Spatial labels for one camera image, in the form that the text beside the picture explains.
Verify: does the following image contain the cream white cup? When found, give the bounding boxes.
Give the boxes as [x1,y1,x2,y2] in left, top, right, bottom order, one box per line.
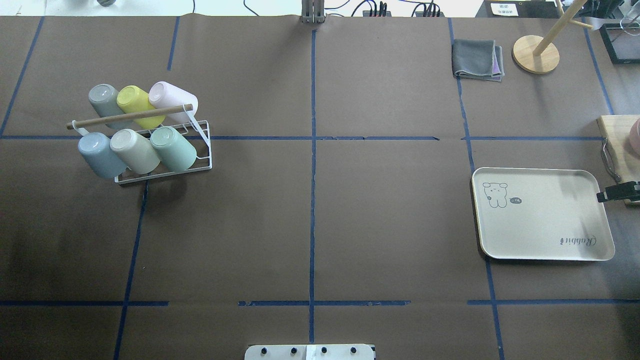
[109,129,161,174]

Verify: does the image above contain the yellow cup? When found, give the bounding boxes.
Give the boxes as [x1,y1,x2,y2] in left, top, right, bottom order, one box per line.
[116,85,166,130]

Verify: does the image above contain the green cup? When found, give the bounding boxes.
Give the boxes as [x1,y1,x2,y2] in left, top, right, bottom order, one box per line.
[150,126,197,173]

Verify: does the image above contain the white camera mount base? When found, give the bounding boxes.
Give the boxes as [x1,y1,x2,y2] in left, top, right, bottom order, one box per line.
[244,343,377,360]

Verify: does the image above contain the beige rabbit tray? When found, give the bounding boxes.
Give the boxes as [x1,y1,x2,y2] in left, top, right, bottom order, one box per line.
[471,167,616,261]

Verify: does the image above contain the grey cup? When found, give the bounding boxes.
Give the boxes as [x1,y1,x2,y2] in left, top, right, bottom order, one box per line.
[87,83,125,117]

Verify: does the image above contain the wooden rack handle rod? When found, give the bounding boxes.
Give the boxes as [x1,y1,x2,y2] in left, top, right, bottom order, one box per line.
[65,104,194,130]

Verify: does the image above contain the wooden mug tree stand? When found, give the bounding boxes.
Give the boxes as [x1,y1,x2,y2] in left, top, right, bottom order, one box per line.
[511,0,595,75]

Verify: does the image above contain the grey folded cloth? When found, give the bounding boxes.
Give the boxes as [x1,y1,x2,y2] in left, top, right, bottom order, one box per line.
[451,38,505,82]

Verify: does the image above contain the blue cup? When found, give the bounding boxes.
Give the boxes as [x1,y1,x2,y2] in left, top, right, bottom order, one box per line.
[77,132,127,179]

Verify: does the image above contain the pink cup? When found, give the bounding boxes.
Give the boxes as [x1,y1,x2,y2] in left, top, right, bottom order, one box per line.
[148,80,199,124]

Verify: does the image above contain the wooden cutting board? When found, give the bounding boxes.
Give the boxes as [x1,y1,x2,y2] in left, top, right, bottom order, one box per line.
[597,114,640,206]

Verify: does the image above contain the black framed glass tray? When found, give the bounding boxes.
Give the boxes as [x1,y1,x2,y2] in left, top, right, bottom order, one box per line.
[599,23,640,64]

